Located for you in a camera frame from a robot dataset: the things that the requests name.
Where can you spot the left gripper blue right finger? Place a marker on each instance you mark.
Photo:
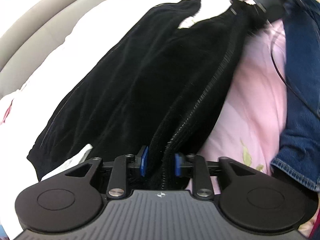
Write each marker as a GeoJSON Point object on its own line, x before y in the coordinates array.
{"type": "Point", "coordinates": [184, 165]}

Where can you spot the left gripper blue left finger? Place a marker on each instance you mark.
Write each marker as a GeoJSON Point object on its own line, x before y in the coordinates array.
{"type": "Point", "coordinates": [138, 162]}

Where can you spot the black pants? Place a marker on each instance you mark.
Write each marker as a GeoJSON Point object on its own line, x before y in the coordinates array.
{"type": "Point", "coordinates": [160, 86]}

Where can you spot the blue denim jacket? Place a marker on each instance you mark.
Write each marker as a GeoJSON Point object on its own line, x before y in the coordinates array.
{"type": "Point", "coordinates": [298, 155]}

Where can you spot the grey padded headboard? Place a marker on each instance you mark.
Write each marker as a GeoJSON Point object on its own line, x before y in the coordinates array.
{"type": "Point", "coordinates": [39, 31]}

